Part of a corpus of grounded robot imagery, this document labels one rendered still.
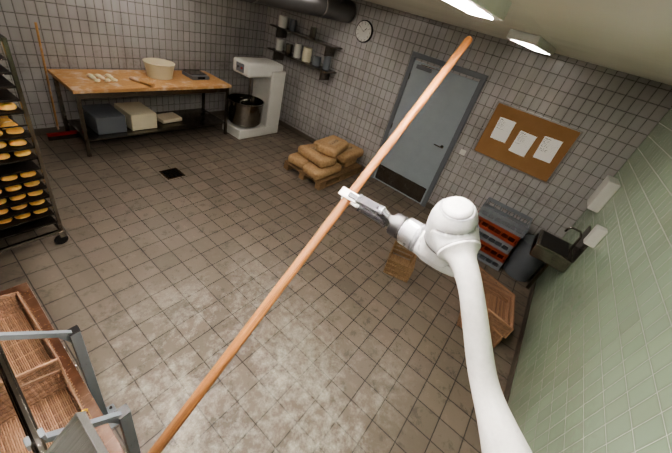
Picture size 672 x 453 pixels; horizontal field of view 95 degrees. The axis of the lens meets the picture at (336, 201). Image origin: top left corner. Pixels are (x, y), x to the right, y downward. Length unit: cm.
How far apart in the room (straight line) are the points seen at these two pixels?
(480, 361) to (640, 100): 424
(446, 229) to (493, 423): 41
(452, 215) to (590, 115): 413
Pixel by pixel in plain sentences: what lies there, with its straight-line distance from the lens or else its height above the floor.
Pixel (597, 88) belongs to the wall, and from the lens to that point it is 477.
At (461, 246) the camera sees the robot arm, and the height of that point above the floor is 210.
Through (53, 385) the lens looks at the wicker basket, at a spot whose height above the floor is 65.
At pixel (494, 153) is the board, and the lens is 492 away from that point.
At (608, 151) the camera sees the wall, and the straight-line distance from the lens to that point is 486.
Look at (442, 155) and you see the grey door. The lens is 510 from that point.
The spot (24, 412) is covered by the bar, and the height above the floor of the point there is 117.
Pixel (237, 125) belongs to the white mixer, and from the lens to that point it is 604.
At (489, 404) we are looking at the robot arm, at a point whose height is 186.
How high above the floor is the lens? 248
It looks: 32 degrees down
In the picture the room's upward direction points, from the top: 16 degrees clockwise
